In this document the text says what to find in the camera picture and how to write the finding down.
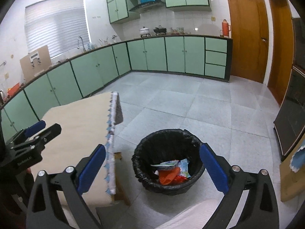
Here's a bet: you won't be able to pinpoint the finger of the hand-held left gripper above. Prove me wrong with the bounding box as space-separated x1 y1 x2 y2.
10 120 47 146
31 123 62 146

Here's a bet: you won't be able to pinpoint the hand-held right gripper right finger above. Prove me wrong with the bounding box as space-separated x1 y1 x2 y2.
199 143 280 229

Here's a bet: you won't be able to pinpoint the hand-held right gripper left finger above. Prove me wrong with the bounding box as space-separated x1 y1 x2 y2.
27 144 106 229

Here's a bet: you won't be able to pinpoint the green snack packet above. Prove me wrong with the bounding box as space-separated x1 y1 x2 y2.
150 160 180 169

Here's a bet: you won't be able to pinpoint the wide orange foam fruit net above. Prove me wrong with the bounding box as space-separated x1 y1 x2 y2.
158 167 181 185

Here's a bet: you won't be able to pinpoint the black bin with liner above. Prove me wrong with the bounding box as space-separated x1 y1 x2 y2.
132 129 206 195

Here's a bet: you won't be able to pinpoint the table with beige cloth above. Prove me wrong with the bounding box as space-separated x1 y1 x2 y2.
31 91 117 207

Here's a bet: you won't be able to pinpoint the wooden table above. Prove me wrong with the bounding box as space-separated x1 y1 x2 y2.
114 151 131 206

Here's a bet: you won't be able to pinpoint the orange plastic basket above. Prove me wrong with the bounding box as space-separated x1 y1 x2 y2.
7 83 20 94

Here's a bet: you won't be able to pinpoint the white blue lace cloth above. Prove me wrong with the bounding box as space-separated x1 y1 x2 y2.
104 91 124 196

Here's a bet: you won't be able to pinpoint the wooden cutting board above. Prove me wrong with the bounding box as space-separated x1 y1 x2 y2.
19 45 52 80

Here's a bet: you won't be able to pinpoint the blue white frilled cloth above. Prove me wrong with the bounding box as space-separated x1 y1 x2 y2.
289 139 305 172

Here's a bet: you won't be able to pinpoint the dark glass cabinet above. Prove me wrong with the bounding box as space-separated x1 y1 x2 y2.
274 17 305 161

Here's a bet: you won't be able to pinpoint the steel kitchen faucet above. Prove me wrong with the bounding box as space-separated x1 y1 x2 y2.
77 36 86 52

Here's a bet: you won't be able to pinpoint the white window blind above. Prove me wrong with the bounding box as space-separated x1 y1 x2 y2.
24 0 91 53

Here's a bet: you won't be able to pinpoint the green base cabinets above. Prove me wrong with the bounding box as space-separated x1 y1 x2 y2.
0 35 233 136

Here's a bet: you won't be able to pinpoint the plain wooden door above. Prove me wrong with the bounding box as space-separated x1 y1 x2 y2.
267 0 295 106

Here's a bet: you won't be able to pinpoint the orange thermos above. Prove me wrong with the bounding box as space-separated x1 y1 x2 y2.
222 19 231 38

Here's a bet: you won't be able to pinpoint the black wok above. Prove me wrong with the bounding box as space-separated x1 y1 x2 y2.
153 25 166 36

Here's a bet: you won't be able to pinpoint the range hood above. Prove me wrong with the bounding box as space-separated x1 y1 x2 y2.
129 1 166 12

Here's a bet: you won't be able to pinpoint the white metal bracket device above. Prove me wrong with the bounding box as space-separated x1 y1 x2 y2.
29 52 41 68

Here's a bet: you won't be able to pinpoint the wooden door with handle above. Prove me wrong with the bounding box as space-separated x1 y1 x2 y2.
225 0 270 84

